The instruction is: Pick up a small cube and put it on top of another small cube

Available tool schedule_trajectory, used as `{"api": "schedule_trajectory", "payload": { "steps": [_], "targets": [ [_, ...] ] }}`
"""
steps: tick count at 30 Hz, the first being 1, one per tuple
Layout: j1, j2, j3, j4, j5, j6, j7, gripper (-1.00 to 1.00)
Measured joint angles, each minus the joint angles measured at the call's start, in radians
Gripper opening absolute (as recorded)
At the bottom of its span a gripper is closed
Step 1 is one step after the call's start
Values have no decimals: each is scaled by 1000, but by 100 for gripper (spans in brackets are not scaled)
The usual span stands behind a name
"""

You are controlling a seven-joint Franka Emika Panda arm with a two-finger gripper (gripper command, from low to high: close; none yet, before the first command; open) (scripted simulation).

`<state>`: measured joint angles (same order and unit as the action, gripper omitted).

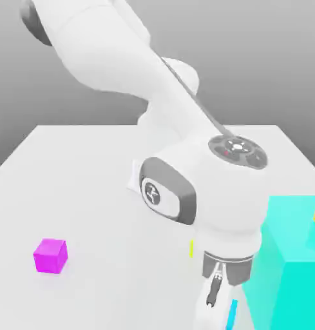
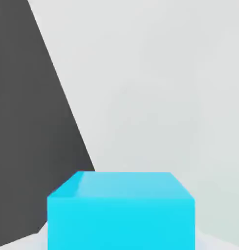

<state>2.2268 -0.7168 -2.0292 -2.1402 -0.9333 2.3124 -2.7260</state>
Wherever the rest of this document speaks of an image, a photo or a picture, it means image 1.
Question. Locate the large cyan box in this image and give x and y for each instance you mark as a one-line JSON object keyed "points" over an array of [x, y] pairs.
{"points": [[293, 283]]}

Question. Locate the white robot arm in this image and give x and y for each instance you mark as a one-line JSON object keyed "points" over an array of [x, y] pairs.
{"points": [[116, 64]]}

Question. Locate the small blue cube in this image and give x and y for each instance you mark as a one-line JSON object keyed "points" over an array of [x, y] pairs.
{"points": [[232, 315]]}

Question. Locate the small magenta cube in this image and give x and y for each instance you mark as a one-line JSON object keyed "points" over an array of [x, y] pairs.
{"points": [[50, 256]]}

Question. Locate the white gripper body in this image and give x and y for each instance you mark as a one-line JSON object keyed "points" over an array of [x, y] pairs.
{"points": [[215, 318]]}

